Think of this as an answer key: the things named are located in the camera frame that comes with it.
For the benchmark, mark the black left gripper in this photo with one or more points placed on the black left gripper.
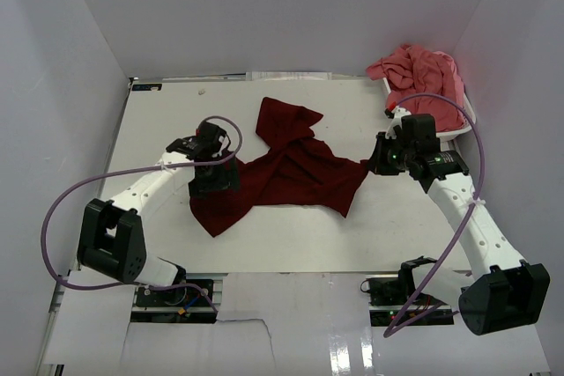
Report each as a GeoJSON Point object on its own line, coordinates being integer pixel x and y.
{"type": "Point", "coordinates": [227, 179]}

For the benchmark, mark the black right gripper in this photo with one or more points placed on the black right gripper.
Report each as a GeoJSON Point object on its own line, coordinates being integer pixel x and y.
{"type": "Point", "coordinates": [377, 163]}

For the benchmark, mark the dark red t-shirt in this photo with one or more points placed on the dark red t-shirt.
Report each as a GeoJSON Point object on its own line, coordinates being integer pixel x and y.
{"type": "Point", "coordinates": [298, 169]}

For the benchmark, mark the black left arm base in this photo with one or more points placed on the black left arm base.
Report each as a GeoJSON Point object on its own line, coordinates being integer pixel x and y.
{"type": "Point", "coordinates": [178, 306]}

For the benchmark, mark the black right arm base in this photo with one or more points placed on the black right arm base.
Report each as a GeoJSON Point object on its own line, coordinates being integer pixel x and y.
{"type": "Point", "coordinates": [386, 297]}

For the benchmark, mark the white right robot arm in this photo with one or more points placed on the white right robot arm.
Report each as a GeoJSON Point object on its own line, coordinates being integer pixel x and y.
{"type": "Point", "coordinates": [503, 290]}

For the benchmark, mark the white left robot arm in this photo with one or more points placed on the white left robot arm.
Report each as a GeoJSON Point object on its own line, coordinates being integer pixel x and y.
{"type": "Point", "coordinates": [112, 239]}

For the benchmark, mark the white plastic basket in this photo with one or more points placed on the white plastic basket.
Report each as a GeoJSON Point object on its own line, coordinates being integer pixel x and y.
{"type": "Point", "coordinates": [445, 136]}

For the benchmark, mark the pink t-shirt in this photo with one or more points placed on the pink t-shirt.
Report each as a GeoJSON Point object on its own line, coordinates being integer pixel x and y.
{"type": "Point", "coordinates": [424, 82]}

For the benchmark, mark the small black label sticker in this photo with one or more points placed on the small black label sticker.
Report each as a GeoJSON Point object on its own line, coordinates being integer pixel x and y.
{"type": "Point", "coordinates": [146, 87]}

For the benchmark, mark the white front cover sheet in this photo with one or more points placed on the white front cover sheet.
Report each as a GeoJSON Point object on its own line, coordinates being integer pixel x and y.
{"type": "Point", "coordinates": [277, 324]}

